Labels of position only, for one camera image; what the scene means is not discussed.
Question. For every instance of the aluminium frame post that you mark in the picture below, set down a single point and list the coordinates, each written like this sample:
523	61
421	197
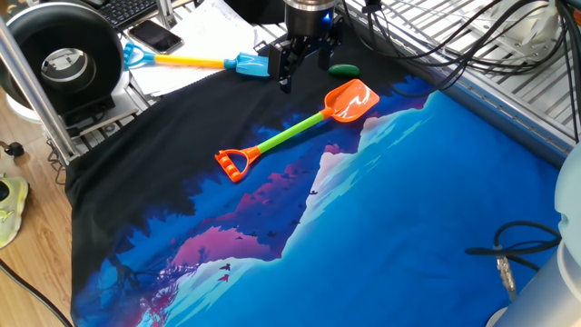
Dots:
32	91

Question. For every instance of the white printed papers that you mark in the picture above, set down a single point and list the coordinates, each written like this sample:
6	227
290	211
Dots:
204	32

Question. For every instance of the silver metal stand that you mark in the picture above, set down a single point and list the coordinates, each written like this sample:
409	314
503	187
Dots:
165	11

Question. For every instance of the orange shovel with green shaft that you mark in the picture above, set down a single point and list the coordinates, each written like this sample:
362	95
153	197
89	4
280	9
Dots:
349	102

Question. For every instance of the black keyboard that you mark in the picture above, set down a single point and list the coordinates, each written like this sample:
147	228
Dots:
127	12

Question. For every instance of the yellow-green sneaker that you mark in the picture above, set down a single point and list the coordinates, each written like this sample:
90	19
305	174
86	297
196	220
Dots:
11	209

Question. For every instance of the mountain landscape printed cloth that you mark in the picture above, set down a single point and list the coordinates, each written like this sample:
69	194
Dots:
408	204

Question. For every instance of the black rounded object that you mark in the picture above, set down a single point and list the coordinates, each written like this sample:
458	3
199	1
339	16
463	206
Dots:
254	9

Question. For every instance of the black round duct fan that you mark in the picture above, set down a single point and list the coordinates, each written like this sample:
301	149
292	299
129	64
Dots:
27	41

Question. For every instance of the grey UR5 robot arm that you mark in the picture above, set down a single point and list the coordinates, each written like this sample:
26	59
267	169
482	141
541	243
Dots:
544	295

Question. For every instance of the white round base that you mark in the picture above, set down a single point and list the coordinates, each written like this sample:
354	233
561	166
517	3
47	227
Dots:
22	113

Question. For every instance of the blue shovel with yellow shaft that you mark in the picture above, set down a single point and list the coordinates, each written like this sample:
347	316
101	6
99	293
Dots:
190	60

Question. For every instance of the green oval object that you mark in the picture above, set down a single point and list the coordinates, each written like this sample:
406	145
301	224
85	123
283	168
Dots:
344	70

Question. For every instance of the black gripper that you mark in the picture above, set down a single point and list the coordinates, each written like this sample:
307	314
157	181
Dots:
311	22

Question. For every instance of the black smartphone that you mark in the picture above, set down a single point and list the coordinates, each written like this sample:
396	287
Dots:
155	36

